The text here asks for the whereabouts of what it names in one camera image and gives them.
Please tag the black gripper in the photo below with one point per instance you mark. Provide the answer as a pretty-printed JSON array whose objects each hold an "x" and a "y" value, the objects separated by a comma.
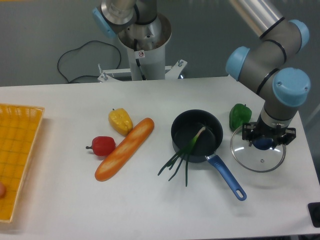
[{"x": 261, "y": 135}]

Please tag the glass pot lid blue knob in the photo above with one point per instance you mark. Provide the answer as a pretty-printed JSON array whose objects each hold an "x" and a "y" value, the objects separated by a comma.
[{"x": 256, "y": 159}]

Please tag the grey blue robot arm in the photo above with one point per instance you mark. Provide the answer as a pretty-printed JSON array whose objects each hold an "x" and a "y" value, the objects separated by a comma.
[{"x": 261, "y": 70}]

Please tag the green bell pepper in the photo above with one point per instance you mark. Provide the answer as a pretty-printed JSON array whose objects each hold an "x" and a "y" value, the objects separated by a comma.
[{"x": 238, "y": 115}]

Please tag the green onion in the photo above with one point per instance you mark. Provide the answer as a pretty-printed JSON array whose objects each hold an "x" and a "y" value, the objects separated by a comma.
[{"x": 183, "y": 154}]

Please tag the black device at table edge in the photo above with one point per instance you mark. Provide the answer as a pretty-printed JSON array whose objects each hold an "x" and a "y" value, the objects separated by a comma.
[{"x": 314, "y": 212}]

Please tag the orange baguette bread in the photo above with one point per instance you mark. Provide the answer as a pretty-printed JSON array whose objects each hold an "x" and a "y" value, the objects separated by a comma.
[{"x": 125, "y": 150}]

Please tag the yellow bell pepper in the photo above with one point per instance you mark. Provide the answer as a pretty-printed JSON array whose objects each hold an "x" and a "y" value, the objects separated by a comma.
[{"x": 120, "y": 121}]

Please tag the red bell pepper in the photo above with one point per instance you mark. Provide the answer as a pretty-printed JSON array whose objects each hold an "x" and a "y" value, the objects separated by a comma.
[{"x": 102, "y": 145}]

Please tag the yellow woven basket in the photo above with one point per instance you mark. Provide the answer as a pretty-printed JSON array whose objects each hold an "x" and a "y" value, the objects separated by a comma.
[{"x": 19, "y": 126}]

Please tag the dark pot blue handle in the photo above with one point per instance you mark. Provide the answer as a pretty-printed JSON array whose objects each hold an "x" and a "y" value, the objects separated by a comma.
[{"x": 184, "y": 128}]

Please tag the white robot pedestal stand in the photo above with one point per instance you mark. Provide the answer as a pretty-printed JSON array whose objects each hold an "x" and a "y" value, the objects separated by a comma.
[{"x": 146, "y": 50}]

